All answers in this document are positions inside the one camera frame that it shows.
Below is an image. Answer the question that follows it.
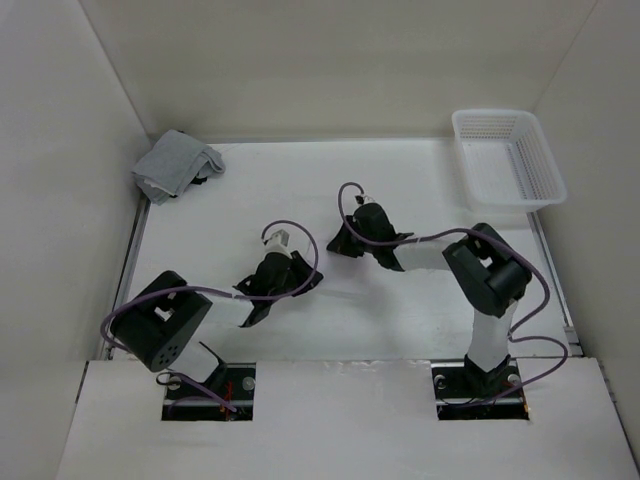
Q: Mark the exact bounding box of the folded grey tank top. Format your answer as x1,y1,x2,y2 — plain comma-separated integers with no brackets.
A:
132,130,226,205

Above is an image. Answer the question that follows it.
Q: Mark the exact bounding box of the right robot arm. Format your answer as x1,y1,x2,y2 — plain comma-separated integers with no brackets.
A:
327,202,532,396

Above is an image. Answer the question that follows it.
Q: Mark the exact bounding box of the folded black tank top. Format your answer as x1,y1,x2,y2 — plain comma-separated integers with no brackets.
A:
169,175,208,198

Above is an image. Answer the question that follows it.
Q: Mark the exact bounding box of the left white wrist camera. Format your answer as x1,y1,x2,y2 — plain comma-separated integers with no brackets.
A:
263,229,291,258

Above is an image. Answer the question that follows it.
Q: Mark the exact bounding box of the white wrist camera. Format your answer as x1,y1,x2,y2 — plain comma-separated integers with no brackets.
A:
354,194,375,206
263,229,291,258

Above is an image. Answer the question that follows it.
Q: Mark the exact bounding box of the white plastic basket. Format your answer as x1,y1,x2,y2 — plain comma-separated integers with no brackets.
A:
451,109,567,214

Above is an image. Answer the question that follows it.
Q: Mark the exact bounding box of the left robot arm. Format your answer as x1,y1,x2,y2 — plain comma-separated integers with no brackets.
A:
103,251,324,399

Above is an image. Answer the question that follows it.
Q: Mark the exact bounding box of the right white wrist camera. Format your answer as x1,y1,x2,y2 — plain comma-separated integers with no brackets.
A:
354,194,375,206

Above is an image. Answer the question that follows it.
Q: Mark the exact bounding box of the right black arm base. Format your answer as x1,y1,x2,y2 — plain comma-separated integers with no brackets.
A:
431,358,529,421

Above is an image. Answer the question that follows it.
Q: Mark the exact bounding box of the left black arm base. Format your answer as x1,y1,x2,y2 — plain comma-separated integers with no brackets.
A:
156,363,257,422

